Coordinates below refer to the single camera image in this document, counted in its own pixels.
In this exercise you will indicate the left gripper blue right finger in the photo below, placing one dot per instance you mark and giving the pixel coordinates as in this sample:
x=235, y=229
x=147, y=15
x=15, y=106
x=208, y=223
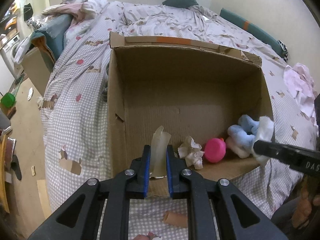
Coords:
x=178, y=184

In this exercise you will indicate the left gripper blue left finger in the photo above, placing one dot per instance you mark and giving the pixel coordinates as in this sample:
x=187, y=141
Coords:
x=138, y=185

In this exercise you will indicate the white beige cloth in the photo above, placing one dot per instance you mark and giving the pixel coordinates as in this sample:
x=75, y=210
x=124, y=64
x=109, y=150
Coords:
x=191, y=152

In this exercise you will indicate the pink rubber duck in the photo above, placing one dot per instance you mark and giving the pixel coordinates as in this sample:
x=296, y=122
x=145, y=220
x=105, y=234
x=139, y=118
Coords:
x=215, y=150

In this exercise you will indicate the light blue fluffy sock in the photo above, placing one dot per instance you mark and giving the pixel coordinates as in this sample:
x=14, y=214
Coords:
x=241, y=136

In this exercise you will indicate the white smiley face sock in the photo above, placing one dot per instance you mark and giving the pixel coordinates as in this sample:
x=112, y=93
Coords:
x=264, y=132

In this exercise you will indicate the person's right hand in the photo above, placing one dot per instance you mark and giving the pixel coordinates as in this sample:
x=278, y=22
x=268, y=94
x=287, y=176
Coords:
x=304, y=206

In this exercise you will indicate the pink white crumpled clothing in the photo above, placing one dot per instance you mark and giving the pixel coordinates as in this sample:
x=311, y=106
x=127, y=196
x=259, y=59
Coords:
x=300, y=85

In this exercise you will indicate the grey checkered bed quilt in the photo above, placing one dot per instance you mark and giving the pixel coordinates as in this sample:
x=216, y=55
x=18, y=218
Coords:
x=74, y=115

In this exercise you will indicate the brown cardboard box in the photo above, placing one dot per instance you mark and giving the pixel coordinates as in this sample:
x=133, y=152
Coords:
x=188, y=87

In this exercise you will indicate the teal bolster with orange band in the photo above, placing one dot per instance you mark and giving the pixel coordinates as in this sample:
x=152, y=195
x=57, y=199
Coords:
x=257, y=32

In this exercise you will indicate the wooden chair with red cushion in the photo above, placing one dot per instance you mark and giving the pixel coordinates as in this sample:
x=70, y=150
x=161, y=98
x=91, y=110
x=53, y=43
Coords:
x=9, y=162

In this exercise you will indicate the green plastic container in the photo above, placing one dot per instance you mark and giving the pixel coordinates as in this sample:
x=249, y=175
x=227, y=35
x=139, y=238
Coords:
x=8, y=100

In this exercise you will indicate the teal blue folded blanket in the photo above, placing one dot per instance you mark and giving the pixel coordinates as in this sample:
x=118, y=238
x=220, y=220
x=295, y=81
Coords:
x=49, y=38

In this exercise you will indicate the white washing machine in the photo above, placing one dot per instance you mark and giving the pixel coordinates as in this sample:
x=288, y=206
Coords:
x=8, y=52

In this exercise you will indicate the pink grey clothes pile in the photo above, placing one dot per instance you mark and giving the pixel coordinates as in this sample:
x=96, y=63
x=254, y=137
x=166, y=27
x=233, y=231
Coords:
x=80, y=9

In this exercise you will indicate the dark green pillow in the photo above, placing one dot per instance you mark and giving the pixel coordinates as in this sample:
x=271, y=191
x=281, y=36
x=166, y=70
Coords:
x=180, y=3

